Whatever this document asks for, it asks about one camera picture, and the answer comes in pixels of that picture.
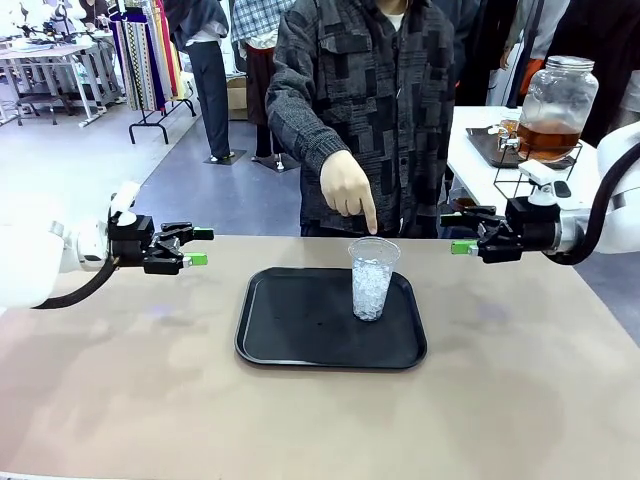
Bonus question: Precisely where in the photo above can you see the bystander in grey top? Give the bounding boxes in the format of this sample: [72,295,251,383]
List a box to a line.
[501,0,572,96]

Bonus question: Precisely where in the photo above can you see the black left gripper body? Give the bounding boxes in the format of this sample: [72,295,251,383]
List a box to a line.
[107,214,162,266]

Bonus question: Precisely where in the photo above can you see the white background work table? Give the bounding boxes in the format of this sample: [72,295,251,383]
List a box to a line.
[0,32,125,129]

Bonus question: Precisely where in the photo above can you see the plastic cup with brown tea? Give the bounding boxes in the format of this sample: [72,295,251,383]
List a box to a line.
[449,196,484,215]

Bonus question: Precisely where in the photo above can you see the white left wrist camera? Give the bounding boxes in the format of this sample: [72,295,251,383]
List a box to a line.
[108,180,143,224]

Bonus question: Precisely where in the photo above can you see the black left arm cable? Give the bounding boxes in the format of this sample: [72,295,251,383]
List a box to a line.
[30,253,119,310]

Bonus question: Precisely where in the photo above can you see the black low bench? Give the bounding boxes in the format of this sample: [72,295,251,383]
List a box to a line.
[16,93,75,119]

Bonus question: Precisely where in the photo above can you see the hanging colourful fabrics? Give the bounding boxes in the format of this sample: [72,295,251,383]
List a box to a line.
[107,0,185,114]

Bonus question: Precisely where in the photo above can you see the bystander in dark coat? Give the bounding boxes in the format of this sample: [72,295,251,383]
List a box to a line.
[452,0,522,107]

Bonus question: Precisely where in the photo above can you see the black plastic serving tray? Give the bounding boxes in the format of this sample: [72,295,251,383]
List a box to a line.
[234,267,429,371]

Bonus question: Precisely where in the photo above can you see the glass tea dispenser jar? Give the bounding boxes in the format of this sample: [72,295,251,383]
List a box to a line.
[497,55,600,163]

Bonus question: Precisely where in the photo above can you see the mannequin with plaid top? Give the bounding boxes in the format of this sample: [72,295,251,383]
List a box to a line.
[229,0,302,174]

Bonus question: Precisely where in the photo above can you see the mannequin with dark trousers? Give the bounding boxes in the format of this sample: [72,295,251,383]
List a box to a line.
[163,0,247,165]

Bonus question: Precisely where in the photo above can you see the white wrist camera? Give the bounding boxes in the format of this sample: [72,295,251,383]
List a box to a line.
[108,180,143,224]
[518,159,557,207]

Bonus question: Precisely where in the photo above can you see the person's right forearm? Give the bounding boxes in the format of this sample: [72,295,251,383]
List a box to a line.
[264,84,352,177]

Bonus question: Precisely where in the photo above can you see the white side table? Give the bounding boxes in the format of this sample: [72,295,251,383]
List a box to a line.
[446,104,604,214]

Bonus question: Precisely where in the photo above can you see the black clothes rack stand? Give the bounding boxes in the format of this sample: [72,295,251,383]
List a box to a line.
[128,97,198,146]

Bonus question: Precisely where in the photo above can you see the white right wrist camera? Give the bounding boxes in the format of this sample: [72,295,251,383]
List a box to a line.
[518,159,557,207]

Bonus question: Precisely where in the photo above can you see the tall clear iced cup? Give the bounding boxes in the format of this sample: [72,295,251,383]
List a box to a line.
[347,237,402,323]

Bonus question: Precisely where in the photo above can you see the person's right hand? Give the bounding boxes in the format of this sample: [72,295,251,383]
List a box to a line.
[319,148,379,237]

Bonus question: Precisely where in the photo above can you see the cardboard box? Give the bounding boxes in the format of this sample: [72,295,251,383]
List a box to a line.
[226,74,250,122]

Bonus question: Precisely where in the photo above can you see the person in grey patchwork jacket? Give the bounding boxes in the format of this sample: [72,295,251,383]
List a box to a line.
[264,0,457,239]

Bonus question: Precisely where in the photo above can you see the dark metal drip tray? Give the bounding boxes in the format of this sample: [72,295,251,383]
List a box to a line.
[465,125,577,170]

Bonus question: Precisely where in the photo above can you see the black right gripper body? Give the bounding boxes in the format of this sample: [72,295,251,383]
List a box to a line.
[504,196,559,252]

